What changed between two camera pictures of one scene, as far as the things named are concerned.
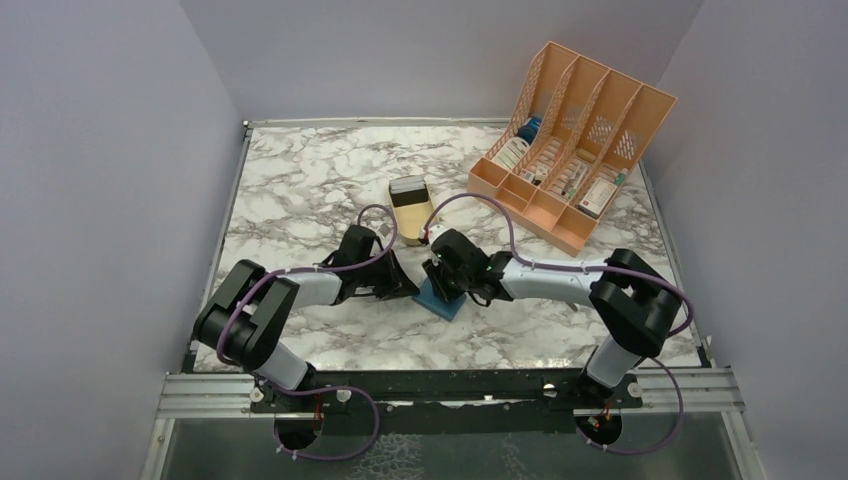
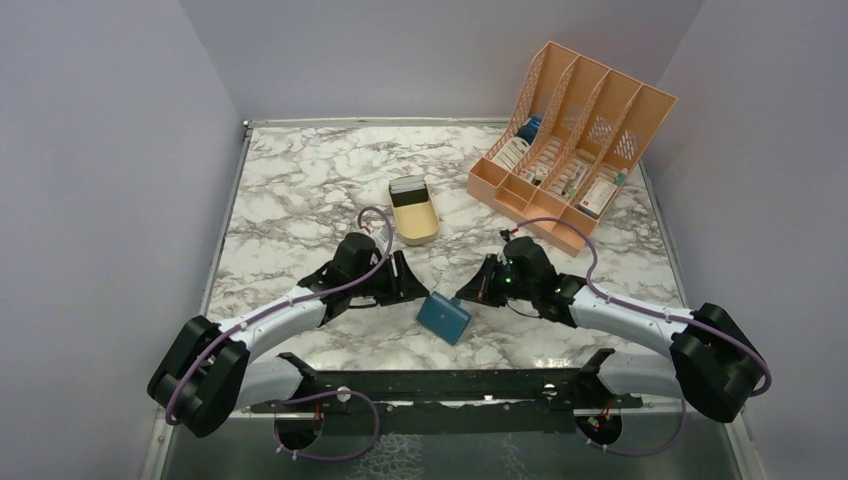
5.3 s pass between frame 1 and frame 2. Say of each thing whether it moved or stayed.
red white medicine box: stayed
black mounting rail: stayed
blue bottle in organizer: stayed
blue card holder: moved
